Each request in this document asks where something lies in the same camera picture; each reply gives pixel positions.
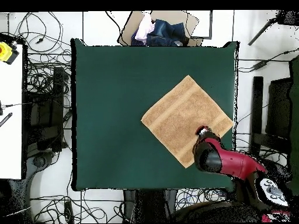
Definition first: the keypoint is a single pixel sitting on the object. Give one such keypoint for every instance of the pale pink garment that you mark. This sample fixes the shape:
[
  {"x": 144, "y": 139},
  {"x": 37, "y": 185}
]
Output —
[{"x": 144, "y": 29}]

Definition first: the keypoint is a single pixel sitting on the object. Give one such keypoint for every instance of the dark green covered furniture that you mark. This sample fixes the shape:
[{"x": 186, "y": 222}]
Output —
[{"x": 294, "y": 116}]

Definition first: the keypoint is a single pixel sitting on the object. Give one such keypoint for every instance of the dark green table cloth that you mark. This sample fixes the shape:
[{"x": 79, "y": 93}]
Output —
[{"x": 112, "y": 116}]

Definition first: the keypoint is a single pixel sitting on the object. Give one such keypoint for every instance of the gray caster foot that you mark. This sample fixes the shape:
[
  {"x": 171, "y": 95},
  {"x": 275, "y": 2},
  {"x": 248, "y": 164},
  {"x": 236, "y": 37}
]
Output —
[{"x": 39, "y": 161}]

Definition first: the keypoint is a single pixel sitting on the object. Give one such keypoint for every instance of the yellow emergency stop button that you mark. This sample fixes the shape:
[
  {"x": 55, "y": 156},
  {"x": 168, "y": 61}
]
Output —
[{"x": 5, "y": 52}]

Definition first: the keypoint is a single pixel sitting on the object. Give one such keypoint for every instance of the blue jeans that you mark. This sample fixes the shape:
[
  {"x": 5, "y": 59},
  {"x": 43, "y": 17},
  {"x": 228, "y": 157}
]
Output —
[{"x": 165, "y": 32}]

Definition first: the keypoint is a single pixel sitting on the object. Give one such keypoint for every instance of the black floor stand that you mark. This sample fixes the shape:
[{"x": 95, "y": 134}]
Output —
[
  {"x": 44, "y": 116},
  {"x": 257, "y": 105}
]

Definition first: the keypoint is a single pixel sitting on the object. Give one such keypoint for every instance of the white desk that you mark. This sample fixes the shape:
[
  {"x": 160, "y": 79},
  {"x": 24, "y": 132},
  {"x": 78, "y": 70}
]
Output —
[{"x": 10, "y": 140}]

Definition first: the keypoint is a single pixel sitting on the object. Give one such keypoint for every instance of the cardboard box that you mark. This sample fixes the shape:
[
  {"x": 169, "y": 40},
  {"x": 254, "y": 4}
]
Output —
[{"x": 168, "y": 15}]

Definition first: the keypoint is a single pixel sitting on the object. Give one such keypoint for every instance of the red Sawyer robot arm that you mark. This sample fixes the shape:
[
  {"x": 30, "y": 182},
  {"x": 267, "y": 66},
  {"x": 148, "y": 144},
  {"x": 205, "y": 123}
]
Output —
[{"x": 233, "y": 161}]

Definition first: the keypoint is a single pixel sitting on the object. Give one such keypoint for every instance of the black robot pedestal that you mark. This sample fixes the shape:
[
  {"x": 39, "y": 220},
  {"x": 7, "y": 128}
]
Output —
[{"x": 149, "y": 205}]

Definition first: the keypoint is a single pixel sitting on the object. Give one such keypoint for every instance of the black tripod leg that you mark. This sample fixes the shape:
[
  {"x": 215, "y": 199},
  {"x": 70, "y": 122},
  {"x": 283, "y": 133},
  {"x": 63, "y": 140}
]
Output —
[{"x": 264, "y": 30}]

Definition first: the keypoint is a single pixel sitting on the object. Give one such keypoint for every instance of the tan terry towel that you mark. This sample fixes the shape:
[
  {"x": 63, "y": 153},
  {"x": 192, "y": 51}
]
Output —
[{"x": 186, "y": 121}]

